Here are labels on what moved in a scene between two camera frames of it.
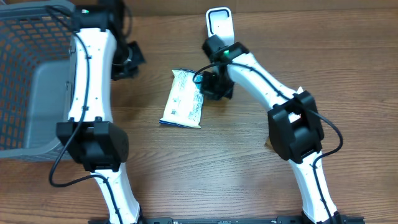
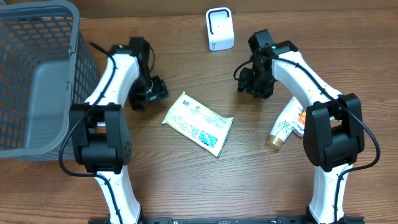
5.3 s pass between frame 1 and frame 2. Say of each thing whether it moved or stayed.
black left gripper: moved
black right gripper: moved
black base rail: stayed
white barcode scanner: stayed
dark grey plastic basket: stayed
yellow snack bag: moved
